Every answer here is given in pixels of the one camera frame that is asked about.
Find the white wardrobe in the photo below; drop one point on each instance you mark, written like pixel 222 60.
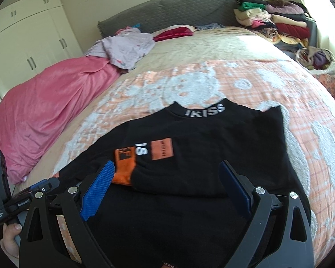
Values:
pixel 34 34

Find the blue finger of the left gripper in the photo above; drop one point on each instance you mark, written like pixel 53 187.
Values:
pixel 45 186

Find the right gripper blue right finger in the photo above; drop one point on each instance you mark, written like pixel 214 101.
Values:
pixel 236 188

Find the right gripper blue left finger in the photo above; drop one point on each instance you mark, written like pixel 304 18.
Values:
pixel 93 196

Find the bag of loose clothes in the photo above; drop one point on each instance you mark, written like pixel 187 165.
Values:
pixel 317 61

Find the pink duvet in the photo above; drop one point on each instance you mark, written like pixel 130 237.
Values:
pixel 34 114

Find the person's left hand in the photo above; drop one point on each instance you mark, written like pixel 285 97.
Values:
pixel 8 242

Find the grey quilted headboard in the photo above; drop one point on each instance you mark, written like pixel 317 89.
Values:
pixel 155 15

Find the orange white plaid blanket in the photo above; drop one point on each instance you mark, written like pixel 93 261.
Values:
pixel 197 71

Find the black IKISS long-sleeve shirt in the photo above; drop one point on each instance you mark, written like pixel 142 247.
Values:
pixel 166 203

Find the lilac crumpled garment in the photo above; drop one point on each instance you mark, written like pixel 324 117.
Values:
pixel 125 49

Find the stack of folded clothes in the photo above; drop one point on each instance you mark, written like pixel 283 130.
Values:
pixel 286 24

